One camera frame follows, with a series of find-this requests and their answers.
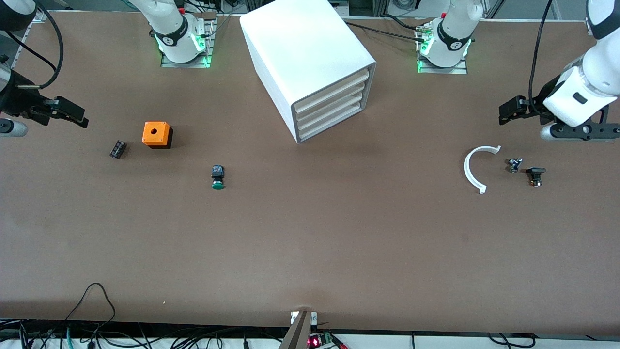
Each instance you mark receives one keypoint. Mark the green push button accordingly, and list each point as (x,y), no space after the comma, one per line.
(218,177)

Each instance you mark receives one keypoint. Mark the orange button enclosure box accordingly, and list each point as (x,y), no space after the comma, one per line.
(156,132)

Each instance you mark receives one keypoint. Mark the circuit board with red LED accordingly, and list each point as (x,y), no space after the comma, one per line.
(317,341)

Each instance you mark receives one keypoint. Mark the black switch part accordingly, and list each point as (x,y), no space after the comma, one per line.
(535,173)

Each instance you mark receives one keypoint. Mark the grey camera stand bar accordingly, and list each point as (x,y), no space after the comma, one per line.
(298,334)

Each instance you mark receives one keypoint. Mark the aluminium frame profile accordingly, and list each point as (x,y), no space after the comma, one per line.
(42,17)
(588,24)

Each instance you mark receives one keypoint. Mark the silver stand bracket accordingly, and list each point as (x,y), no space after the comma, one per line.
(294,318)

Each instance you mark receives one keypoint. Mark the small metal fitting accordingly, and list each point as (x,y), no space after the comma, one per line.
(514,165)

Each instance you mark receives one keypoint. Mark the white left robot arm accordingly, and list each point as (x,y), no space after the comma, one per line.
(455,29)

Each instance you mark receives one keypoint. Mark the white plastic arc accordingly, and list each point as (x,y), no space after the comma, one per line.
(467,170)

